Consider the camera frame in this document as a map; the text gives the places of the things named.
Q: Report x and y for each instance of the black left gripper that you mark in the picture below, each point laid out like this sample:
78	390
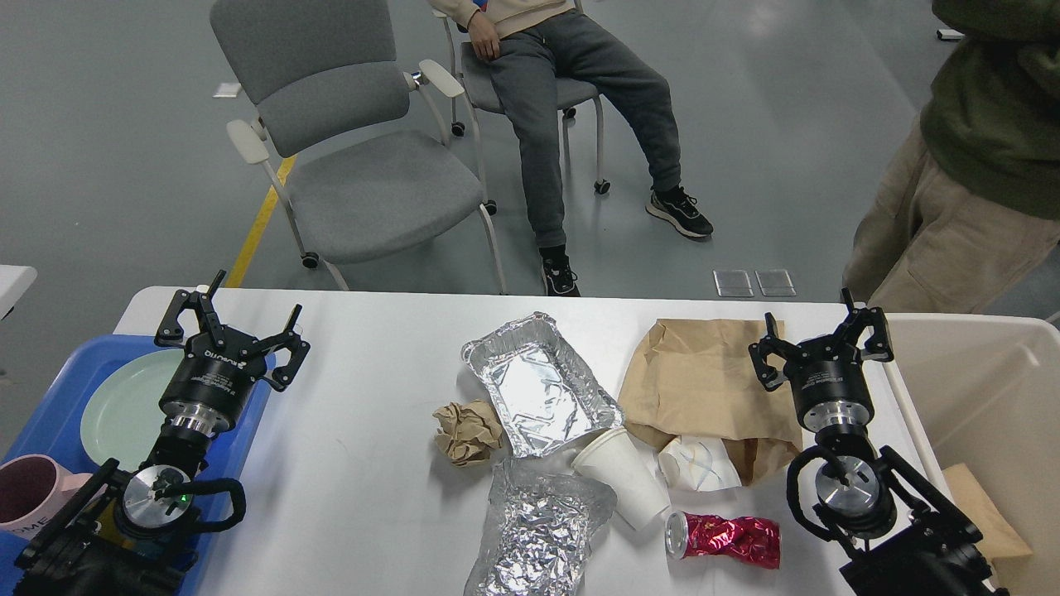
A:
211	385

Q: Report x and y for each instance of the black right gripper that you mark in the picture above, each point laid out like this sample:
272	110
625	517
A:
834	391

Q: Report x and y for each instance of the brown paper bag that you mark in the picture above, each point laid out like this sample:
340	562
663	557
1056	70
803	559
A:
694	379

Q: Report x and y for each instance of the light green plate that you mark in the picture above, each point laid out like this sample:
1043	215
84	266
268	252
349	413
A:
122	418

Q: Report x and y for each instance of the pink mug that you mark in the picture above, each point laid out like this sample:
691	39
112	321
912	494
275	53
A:
34	488

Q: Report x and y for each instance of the aluminium foil tray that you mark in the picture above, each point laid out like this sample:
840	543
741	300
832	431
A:
545	394

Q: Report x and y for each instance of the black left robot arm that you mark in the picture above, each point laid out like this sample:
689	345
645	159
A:
134	531

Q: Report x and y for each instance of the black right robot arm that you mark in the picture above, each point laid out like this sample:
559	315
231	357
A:
902	536

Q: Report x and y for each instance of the metal floor plates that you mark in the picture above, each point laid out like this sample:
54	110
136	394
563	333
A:
739	283

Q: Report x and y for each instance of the crushed white paper cup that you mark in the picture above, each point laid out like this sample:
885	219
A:
697	464

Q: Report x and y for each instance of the beige plastic bin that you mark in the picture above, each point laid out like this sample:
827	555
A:
986	389

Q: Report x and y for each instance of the blue plastic tray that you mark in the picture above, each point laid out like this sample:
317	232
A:
54	430

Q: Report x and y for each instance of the crushed red can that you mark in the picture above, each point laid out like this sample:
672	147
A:
753	541

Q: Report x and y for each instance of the standing person green hoodie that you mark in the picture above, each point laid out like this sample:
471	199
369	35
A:
969	203

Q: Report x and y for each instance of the empty grey chair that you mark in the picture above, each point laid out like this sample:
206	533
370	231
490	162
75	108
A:
316	69

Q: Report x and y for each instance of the white side table corner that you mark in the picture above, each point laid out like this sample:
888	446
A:
15	281

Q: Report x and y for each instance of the crumpled brown paper ball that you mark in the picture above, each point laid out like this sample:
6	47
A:
468	433

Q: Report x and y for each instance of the brown paper in bin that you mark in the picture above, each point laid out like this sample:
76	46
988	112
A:
1000	539

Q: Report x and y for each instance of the crumpled aluminium foil sheet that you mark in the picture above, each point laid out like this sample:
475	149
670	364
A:
537	535

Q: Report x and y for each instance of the occupied grey chair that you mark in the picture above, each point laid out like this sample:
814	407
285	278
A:
481	97

